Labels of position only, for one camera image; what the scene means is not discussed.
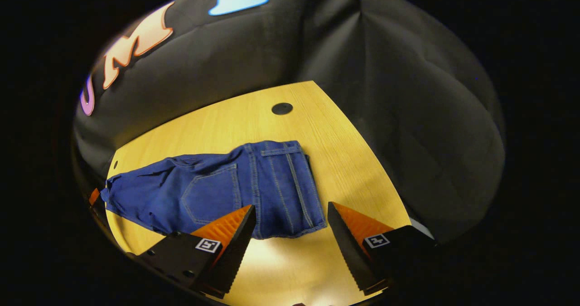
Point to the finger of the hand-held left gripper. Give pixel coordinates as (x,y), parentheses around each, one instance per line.
(96,208)

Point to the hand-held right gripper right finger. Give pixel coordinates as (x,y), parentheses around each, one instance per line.
(346,247)

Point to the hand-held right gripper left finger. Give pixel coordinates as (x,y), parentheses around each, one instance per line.
(231,256)

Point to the blue denim jeans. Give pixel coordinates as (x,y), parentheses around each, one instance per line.
(217,192)

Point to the black backdrop cloth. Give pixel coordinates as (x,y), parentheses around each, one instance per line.
(408,115)

